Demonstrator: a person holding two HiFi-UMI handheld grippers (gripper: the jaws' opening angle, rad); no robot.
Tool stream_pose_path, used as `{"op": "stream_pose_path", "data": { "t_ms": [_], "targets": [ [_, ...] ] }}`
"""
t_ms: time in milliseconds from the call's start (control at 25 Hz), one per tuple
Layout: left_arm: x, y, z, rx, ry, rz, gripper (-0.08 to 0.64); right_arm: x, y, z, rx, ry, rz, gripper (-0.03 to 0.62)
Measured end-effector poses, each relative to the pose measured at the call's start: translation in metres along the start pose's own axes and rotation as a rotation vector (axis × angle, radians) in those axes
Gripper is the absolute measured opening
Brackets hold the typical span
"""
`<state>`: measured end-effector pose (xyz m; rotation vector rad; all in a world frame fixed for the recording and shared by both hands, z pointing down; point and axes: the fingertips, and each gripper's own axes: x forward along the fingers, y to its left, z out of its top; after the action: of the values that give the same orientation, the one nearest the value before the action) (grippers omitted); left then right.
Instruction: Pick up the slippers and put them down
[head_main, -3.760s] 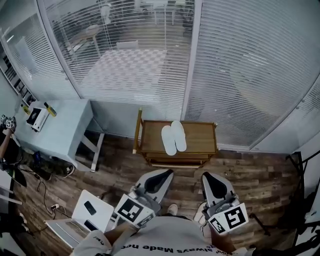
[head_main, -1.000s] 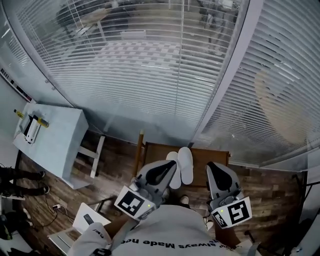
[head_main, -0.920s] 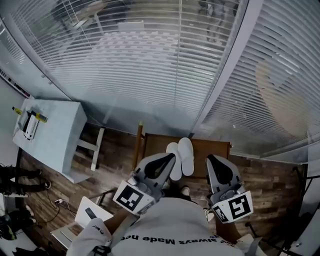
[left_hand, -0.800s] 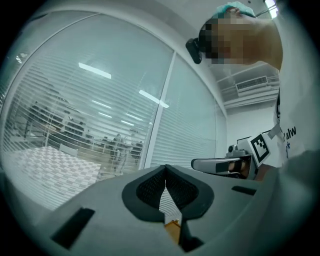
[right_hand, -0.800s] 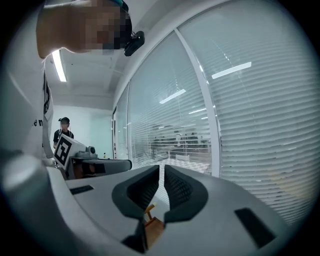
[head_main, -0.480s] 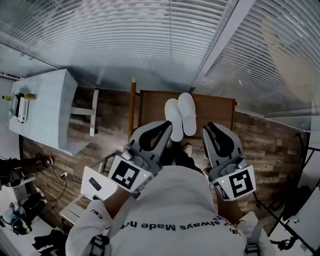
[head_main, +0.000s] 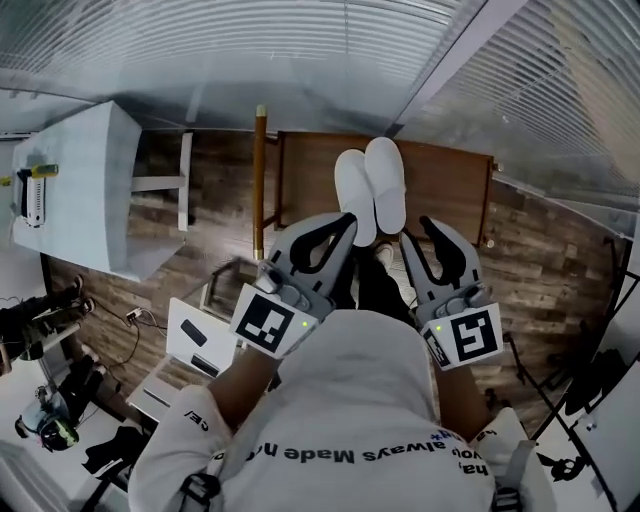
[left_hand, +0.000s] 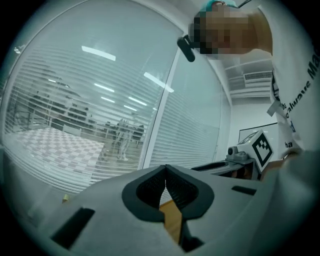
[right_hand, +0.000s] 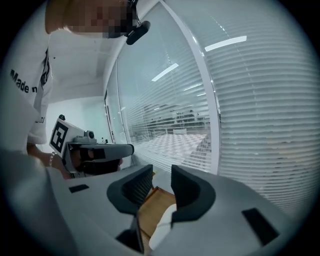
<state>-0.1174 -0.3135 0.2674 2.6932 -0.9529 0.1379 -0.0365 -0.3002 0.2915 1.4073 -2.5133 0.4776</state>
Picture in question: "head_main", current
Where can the person's left forearm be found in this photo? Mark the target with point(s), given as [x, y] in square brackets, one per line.
[245, 390]

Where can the white stool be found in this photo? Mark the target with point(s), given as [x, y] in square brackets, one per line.
[175, 350]

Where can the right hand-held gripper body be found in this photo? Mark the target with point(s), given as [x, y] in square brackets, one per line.
[475, 335]

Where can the white portable gas stove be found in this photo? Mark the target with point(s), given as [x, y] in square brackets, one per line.
[34, 200]

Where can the person's black trousers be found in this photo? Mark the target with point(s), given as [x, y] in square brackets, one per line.
[375, 290]

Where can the light grey table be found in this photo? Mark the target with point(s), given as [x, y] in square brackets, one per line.
[75, 200]

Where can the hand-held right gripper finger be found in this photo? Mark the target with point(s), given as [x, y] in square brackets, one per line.
[465, 255]
[417, 282]

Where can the black office chair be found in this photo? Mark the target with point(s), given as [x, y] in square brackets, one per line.
[600, 380]

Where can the person's white t-shirt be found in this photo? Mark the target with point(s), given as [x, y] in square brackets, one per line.
[350, 400]

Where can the black phone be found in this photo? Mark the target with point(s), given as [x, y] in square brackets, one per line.
[205, 365]
[194, 332]

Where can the white power strip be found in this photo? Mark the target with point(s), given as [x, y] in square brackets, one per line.
[135, 315]

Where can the whiteboard on black stand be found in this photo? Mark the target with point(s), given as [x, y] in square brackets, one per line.
[615, 450]

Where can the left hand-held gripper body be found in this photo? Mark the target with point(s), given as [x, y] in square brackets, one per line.
[262, 322]

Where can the wooden shelf rack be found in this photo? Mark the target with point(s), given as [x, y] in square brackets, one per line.
[445, 185]

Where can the person's right white shoe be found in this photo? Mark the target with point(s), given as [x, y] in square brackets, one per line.
[384, 252]

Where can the yellow bottle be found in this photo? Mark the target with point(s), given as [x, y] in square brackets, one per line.
[45, 171]

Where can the person's right forearm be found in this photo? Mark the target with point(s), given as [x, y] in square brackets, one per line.
[462, 405]

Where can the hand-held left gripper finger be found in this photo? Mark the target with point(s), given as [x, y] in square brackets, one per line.
[285, 247]
[335, 272]

